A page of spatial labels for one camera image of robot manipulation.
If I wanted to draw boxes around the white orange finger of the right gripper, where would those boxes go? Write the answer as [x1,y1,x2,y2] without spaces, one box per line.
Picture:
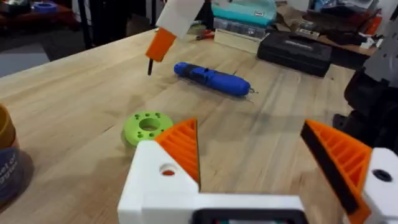
[145,0,206,77]

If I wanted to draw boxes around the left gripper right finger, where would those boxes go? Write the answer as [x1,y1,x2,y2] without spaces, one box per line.
[299,119,398,224]

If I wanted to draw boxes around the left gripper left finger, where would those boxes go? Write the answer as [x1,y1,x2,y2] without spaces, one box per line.
[117,118,201,224]

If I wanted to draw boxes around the blue electric screwdriver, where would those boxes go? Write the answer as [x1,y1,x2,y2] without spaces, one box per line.
[173,61,259,98]

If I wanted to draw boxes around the green disc with holes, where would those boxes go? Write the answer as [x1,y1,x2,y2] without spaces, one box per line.
[123,110,174,147]

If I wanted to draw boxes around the clear plastic organiser box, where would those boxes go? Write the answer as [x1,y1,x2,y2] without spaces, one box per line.
[212,17,269,40]

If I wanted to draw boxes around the teal soft bag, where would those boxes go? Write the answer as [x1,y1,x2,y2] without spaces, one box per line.
[211,0,278,27]

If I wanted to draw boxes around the black tool case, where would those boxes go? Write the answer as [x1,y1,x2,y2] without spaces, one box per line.
[256,30,333,78]

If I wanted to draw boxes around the blue tape roll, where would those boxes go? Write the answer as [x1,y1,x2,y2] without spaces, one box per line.
[33,1,58,14]

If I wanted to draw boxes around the heap of boxes and tools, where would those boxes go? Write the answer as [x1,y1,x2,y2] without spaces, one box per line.
[275,0,384,57]

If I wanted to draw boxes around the yellow tub with grey label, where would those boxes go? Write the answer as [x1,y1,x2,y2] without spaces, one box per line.
[0,103,25,205]

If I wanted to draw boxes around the red handled pliers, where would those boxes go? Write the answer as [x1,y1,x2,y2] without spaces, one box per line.
[195,29,216,42]

